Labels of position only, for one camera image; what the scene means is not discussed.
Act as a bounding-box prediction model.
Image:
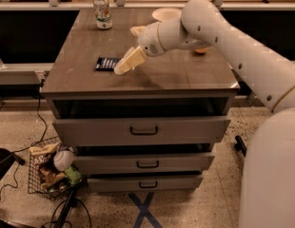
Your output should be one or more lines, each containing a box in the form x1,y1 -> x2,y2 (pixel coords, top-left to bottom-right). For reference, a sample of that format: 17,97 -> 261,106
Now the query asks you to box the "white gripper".
114,22 -> 167,75

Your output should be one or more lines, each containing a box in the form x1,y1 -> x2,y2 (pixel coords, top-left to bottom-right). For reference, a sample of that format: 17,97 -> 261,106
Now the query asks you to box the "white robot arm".
114,0 -> 295,228

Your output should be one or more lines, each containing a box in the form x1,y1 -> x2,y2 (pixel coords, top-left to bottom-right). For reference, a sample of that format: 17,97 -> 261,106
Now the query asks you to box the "white ceramic bowl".
152,8 -> 182,21

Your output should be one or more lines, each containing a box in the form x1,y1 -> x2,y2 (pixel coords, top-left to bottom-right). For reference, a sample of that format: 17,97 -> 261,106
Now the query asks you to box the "orange fruit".
195,47 -> 210,54

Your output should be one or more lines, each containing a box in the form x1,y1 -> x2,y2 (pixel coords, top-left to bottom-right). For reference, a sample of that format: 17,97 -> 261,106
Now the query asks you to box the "grey drawer cabinet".
41,9 -> 239,179

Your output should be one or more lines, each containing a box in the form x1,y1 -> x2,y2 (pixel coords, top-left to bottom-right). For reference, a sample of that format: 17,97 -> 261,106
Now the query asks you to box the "top grey drawer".
53,116 -> 230,146

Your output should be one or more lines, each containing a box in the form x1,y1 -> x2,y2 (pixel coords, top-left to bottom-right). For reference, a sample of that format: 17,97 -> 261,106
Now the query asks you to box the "grey drawer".
74,153 -> 215,175
88,175 -> 203,193
53,116 -> 230,146

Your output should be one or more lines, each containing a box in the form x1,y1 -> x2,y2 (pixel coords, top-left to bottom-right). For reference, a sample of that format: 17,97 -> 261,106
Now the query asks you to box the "middle grey drawer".
74,153 -> 215,175

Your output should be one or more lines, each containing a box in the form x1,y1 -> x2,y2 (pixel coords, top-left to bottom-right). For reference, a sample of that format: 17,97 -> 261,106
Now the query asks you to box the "white baseball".
53,151 -> 74,171

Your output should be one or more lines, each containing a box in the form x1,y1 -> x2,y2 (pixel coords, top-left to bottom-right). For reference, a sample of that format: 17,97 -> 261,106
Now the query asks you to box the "tan snack bag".
29,142 -> 59,165

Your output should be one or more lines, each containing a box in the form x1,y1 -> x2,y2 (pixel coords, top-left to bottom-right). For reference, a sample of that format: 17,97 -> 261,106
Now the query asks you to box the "green snack package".
64,166 -> 82,186

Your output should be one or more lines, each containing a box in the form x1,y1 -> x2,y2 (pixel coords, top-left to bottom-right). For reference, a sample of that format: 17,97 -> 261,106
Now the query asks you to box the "bottom grey drawer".
88,175 -> 203,193

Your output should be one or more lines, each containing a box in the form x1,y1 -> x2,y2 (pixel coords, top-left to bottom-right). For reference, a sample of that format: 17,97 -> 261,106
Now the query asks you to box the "black wheeled stand base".
234,135 -> 246,156

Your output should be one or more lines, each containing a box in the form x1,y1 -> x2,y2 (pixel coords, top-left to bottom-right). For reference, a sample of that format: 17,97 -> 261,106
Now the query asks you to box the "blue tape cross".
128,192 -> 163,228

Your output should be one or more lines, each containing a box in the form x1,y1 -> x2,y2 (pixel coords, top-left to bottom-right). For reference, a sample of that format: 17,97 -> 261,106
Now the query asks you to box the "black tripod leg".
42,187 -> 92,228

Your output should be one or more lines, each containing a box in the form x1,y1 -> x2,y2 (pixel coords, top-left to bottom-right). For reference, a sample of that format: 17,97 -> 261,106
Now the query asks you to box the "black wire basket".
28,137 -> 85,200

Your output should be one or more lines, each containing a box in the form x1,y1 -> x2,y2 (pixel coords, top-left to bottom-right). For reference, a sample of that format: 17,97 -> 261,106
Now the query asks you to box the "black floor cable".
0,79 -> 49,205

